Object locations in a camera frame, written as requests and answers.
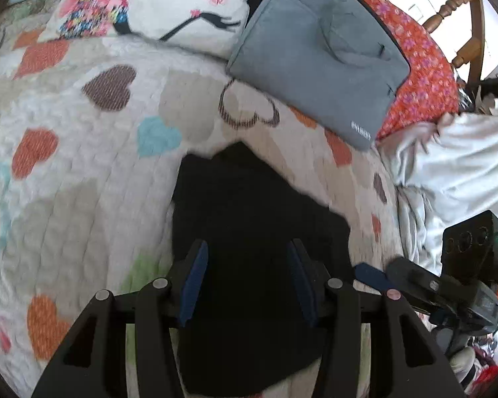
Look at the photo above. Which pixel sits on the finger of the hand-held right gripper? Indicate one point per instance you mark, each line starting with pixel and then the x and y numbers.
pixel 406 273
pixel 369 275

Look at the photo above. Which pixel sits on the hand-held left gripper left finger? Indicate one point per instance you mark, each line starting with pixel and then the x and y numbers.
pixel 195 282

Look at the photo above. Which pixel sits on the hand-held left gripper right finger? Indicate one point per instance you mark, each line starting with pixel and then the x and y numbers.
pixel 301 286

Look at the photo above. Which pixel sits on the black pants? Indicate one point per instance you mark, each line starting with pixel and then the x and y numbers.
pixel 249 215

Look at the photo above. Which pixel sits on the white crumpled cloth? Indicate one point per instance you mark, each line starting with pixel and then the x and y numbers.
pixel 460 166

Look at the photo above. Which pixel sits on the white shoe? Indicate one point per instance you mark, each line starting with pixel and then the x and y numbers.
pixel 462 362

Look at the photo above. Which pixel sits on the heart print quilt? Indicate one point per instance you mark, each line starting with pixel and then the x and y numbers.
pixel 87 215

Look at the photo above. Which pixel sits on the dark cloth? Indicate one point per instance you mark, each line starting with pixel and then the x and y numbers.
pixel 487 89

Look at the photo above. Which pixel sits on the red floral cushion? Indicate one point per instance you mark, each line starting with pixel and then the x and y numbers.
pixel 423 74

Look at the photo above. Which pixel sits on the grey laptop bag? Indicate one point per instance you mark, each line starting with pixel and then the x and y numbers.
pixel 307 62

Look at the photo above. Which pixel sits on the printed throw pillow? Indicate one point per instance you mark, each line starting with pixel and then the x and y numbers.
pixel 157 0

